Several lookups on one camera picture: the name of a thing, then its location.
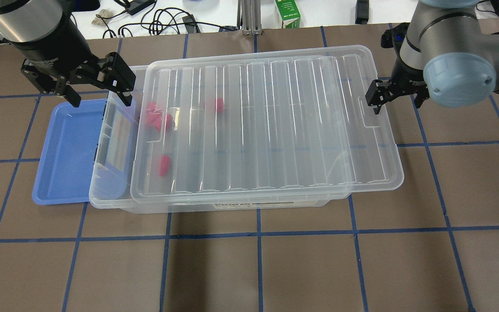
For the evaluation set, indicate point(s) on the green white carton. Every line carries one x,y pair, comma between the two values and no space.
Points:
288,14

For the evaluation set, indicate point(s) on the clear plastic box lid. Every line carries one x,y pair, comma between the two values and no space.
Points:
374,154

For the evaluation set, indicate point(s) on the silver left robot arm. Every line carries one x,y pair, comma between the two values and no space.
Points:
28,20

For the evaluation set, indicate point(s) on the aluminium frame post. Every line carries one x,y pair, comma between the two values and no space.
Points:
249,17

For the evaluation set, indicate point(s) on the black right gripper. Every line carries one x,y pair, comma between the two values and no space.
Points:
409,79

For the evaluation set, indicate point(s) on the black power adapter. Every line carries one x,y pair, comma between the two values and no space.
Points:
134,7

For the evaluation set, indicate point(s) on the clear plastic storage box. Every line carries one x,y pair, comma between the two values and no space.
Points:
119,147

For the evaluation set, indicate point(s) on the blue plastic tray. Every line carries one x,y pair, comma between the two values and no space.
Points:
67,158

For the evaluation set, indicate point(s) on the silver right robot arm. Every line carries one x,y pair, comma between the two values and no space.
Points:
441,54

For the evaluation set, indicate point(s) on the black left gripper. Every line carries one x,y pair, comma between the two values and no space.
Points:
54,47

